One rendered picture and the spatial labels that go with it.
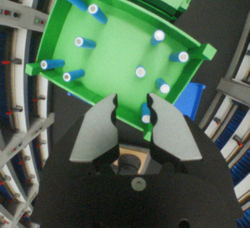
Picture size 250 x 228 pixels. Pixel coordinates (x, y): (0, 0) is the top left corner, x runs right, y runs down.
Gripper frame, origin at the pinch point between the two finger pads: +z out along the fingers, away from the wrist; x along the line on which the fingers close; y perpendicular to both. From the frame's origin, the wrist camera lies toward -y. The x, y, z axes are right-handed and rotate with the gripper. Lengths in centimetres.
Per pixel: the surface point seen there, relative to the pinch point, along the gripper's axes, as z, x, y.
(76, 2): 13.6, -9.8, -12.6
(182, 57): 7.7, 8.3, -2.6
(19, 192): 3, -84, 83
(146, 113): 6.5, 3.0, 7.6
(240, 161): 9, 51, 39
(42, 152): 42, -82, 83
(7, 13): 30, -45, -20
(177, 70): 13.4, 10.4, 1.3
